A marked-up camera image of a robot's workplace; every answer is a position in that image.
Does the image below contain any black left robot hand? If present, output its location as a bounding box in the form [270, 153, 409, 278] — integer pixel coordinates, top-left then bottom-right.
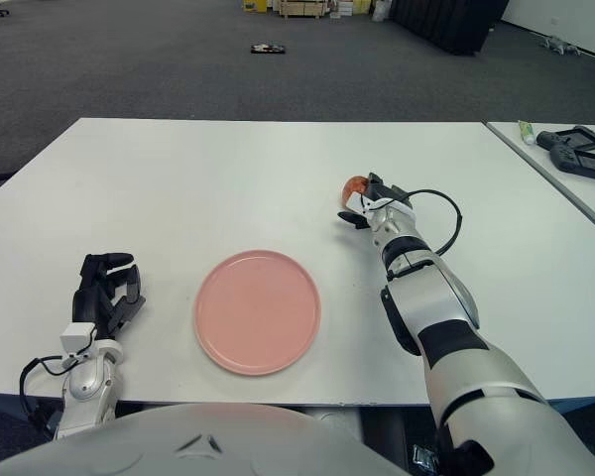
[71, 251, 148, 341]

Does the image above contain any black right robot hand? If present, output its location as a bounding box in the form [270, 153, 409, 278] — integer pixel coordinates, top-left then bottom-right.
[336, 172, 413, 232]

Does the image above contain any red apple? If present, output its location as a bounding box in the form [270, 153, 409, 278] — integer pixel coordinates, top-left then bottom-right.
[340, 175, 371, 204]

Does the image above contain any pink round plate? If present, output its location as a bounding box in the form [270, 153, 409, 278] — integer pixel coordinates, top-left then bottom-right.
[192, 249, 322, 377]

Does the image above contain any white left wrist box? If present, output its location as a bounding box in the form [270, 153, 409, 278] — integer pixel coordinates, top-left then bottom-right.
[59, 322, 96, 354]

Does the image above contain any black framed handheld controller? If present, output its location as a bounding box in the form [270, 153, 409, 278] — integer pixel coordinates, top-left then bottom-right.
[535, 126, 595, 153]

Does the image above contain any grey handheld controller with screen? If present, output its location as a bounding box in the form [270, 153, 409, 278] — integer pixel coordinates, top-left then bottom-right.
[548, 145, 595, 184]

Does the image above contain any grey robot torso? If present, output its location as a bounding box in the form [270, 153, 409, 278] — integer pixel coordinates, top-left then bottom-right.
[0, 402, 417, 476]

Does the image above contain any black curtain partition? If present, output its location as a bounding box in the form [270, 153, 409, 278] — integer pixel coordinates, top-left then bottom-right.
[389, 0, 511, 57]

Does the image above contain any white side table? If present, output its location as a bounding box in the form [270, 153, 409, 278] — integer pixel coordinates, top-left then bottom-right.
[484, 121, 595, 244]

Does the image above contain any wooden pallet crate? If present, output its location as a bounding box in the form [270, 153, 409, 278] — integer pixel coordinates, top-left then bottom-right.
[279, 0, 327, 21]

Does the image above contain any grey robot dog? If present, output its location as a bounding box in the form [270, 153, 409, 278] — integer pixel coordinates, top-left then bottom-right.
[539, 35, 582, 57]

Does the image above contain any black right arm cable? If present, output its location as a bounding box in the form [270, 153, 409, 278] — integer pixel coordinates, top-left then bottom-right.
[361, 187, 463, 257]

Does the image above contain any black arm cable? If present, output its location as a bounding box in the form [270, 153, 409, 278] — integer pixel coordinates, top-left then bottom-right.
[361, 187, 463, 257]
[18, 354, 73, 427]

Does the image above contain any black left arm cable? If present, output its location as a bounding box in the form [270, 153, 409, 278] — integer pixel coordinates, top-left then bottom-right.
[18, 354, 73, 427]

